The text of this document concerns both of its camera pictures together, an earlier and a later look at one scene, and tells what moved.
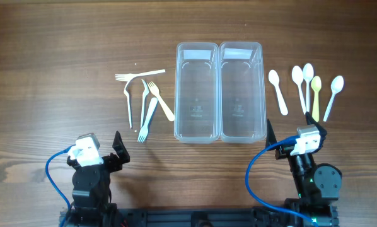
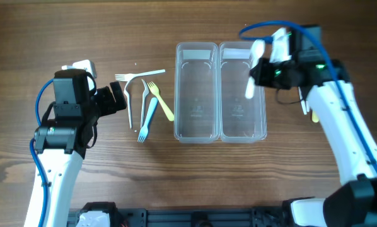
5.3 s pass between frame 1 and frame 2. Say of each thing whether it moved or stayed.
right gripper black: moved
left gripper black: moved
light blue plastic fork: stayed
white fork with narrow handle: stayed
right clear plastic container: stayed
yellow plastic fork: stayed
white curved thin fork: stayed
